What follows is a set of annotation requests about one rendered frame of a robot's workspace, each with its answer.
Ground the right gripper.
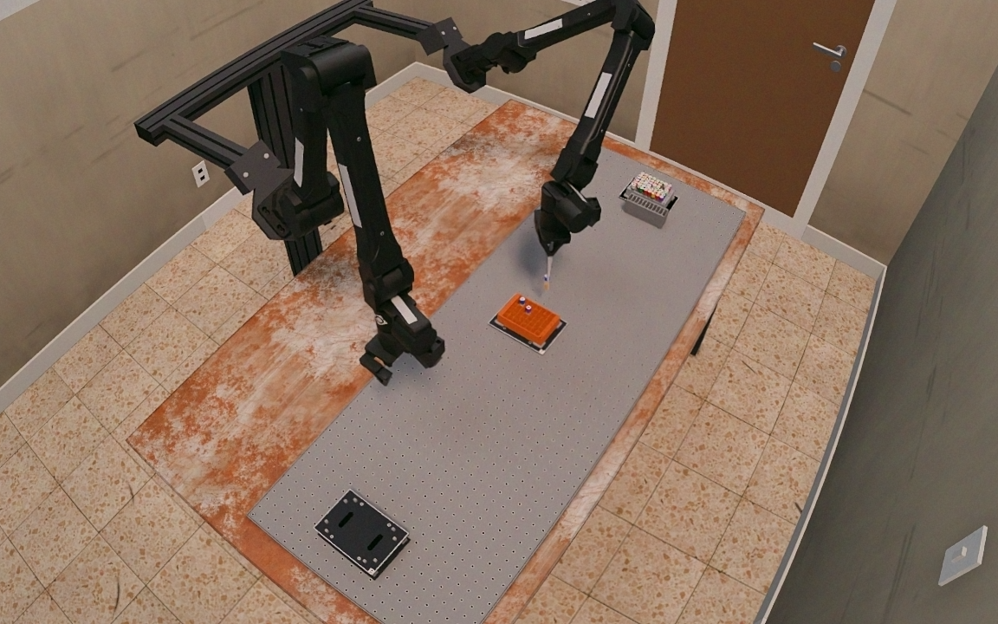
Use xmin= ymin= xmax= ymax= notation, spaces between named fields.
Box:
xmin=360 ymin=324 xmax=398 ymax=386

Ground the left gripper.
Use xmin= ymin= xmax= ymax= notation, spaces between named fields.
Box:
xmin=534 ymin=208 xmax=571 ymax=257

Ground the grey slotted rack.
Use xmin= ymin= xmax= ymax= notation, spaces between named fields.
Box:
xmin=624 ymin=193 xmax=669 ymax=229

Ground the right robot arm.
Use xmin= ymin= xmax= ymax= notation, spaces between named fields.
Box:
xmin=257 ymin=35 xmax=445 ymax=369

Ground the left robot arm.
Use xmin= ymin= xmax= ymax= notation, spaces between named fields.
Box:
xmin=450 ymin=0 xmax=655 ymax=233

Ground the orange grid tube rack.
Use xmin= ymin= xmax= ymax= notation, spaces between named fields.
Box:
xmin=497 ymin=294 xmax=561 ymax=345

